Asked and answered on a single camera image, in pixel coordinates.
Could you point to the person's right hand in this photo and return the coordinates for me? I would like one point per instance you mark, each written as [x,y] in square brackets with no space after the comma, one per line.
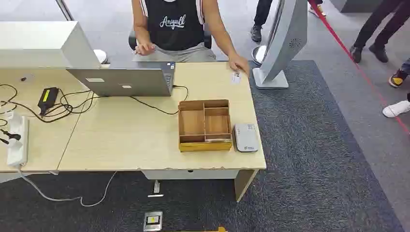
[144,49]

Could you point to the person's left hand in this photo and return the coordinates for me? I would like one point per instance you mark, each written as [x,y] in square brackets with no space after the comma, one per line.
[238,64]

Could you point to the white card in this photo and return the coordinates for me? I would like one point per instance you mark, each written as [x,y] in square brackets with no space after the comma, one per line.
[236,78]

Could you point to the round silver base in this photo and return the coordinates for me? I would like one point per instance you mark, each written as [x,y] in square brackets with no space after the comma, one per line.
[257,56]

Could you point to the person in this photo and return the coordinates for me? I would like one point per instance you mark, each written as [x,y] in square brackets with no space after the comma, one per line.
[398,78]
[374,28]
[395,109]
[174,35]
[261,16]

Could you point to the grey laptop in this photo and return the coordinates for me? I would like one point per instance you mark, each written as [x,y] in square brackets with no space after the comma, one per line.
[128,81]

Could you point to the white shoe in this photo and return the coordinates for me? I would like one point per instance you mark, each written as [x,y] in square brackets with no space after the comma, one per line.
[101,56]

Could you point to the grey standing kiosk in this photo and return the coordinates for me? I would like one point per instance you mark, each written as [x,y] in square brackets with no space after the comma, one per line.
[282,38]

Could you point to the grey card reader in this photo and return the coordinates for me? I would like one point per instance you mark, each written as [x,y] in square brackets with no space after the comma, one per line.
[246,137]

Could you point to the wooden compartment box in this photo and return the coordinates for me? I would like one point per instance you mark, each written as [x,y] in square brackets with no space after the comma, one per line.
[192,123]

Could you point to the grey metal pole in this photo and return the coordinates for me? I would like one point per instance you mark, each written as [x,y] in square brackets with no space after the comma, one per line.
[65,10]

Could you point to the pale wooden desk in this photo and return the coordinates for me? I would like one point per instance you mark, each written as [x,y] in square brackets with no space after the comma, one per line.
[128,137]
[41,144]

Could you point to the red barrier tape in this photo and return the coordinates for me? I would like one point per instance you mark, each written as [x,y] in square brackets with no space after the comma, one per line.
[336,37]

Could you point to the black power adapter yellow label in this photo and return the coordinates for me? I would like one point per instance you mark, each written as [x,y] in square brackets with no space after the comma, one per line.
[48,97]

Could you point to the white box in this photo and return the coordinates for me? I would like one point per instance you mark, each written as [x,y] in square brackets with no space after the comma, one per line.
[32,41]

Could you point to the dark grey carpet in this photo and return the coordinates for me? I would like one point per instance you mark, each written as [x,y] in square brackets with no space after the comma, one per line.
[304,176]

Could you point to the black power plug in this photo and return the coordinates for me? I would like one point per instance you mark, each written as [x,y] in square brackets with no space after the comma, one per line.
[12,136]

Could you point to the white power strip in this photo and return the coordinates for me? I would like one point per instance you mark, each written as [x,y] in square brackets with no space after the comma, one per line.
[17,150]

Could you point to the orange object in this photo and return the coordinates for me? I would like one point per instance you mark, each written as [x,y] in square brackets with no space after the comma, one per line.
[213,230]

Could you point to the silver floor outlet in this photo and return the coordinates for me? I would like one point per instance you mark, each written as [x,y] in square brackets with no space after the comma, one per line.
[152,221]

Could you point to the white floor bracket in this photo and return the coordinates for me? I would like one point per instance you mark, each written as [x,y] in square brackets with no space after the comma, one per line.
[156,189]

